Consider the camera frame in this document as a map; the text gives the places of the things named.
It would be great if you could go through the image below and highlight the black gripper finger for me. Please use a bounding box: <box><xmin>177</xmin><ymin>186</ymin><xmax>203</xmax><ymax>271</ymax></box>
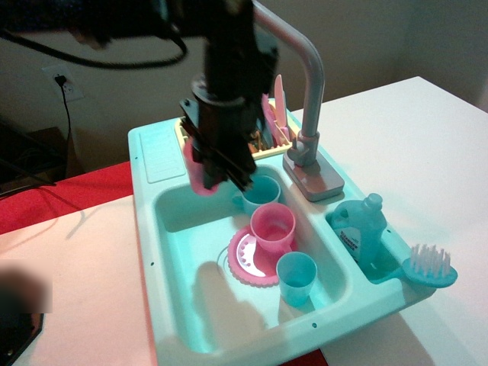
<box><xmin>191</xmin><ymin>139</ymin><xmax>213</xmax><ymax>164</ymax></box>
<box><xmin>204</xmin><ymin>151</ymin><xmax>256</xmax><ymax>191</ymax></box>

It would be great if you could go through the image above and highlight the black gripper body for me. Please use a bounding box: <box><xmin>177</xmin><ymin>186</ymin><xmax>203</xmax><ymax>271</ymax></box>
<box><xmin>181</xmin><ymin>75</ymin><xmax>263</xmax><ymax>156</ymax></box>

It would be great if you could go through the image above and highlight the pink plastic tumbler cup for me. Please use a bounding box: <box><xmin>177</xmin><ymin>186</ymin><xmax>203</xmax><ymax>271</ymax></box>
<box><xmin>183</xmin><ymin>137</ymin><xmax>224</xmax><ymax>197</ymax></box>

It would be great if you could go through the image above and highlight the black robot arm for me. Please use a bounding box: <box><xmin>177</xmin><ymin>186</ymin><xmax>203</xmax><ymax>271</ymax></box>
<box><xmin>1</xmin><ymin>1</ymin><xmax>278</xmax><ymax>191</ymax></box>

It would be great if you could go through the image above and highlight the teal mug in sink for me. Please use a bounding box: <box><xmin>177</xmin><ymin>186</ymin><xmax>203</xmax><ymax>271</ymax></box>
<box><xmin>232</xmin><ymin>175</ymin><xmax>281</xmax><ymax>216</ymax></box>

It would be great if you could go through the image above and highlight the pink mug in sink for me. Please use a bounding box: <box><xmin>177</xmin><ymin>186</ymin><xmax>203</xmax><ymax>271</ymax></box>
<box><xmin>250</xmin><ymin>202</ymin><xmax>296</xmax><ymax>254</ymax></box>

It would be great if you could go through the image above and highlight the teal toy sink unit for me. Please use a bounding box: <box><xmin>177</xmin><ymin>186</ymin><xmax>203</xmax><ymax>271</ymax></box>
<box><xmin>128</xmin><ymin>119</ymin><xmax>433</xmax><ymax>365</ymax></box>

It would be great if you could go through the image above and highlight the blue tumbler cup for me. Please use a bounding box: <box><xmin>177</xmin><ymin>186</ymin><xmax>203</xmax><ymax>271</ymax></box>
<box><xmin>276</xmin><ymin>252</ymin><xmax>317</xmax><ymax>307</ymax></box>

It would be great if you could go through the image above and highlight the teal toy plate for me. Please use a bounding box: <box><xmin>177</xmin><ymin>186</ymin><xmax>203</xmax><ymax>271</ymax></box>
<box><xmin>256</xmin><ymin>118</ymin><xmax>275</xmax><ymax>149</ymax></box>

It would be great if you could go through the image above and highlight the pink toy fork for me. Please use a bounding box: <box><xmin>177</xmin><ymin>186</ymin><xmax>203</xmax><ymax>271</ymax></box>
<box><xmin>262</xmin><ymin>94</ymin><xmax>276</xmax><ymax>135</ymax></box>

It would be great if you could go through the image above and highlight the pink toy knife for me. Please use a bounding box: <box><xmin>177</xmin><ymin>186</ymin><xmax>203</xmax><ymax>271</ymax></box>
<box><xmin>274</xmin><ymin>75</ymin><xmax>287</xmax><ymax>128</ymax></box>

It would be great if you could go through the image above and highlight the grey toy faucet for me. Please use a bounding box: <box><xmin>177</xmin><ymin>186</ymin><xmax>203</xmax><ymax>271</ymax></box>
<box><xmin>254</xmin><ymin>1</ymin><xmax>345</xmax><ymax>202</ymax></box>

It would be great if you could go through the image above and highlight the cream dish drying rack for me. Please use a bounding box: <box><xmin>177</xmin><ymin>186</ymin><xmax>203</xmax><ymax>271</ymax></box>
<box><xmin>175</xmin><ymin>111</ymin><xmax>300</xmax><ymax>160</ymax></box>

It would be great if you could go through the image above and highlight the pink scalloped toy plate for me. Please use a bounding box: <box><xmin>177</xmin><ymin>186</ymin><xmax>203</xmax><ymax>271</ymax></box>
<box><xmin>227</xmin><ymin>225</ymin><xmax>297</xmax><ymax>287</ymax></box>

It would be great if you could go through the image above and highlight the blue toy soap bottle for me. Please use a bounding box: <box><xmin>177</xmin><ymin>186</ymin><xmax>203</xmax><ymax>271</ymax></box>
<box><xmin>328</xmin><ymin>193</ymin><xmax>387</xmax><ymax>270</ymax></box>

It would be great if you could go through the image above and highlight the red cloth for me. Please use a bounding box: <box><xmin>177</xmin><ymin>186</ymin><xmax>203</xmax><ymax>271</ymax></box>
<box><xmin>1</xmin><ymin>162</ymin><xmax>133</xmax><ymax>234</ymax></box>

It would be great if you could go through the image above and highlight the blue dish brush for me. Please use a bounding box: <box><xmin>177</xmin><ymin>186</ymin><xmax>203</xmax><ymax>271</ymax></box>
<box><xmin>372</xmin><ymin>244</ymin><xmax>458</xmax><ymax>288</ymax></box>

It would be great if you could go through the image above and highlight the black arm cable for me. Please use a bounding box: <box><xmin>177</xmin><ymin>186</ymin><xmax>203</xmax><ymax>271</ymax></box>
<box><xmin>0</xmin><ymin>22</ymin><xmax>188</xmax><ymax>70</ymax></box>

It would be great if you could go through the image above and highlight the white wall power outlet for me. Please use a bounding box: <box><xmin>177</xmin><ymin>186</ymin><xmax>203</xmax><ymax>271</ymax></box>
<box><xmin>41</xmin><ymin>64</ymin><xmax>85</xmax><ymax>102</ymax></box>

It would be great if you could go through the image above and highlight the black power cable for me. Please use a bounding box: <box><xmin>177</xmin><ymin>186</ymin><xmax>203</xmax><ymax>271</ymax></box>
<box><xmin>0</xmin><ymin>75</ymin><xmax>85</xmax><ymax>214</ymax></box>

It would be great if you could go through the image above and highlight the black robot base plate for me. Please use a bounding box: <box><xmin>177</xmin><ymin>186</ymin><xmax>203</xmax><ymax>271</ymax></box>
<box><xmin>1</xmin><ymin>313</ymin><xmax>45</xmax><ymax>365</ymax></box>

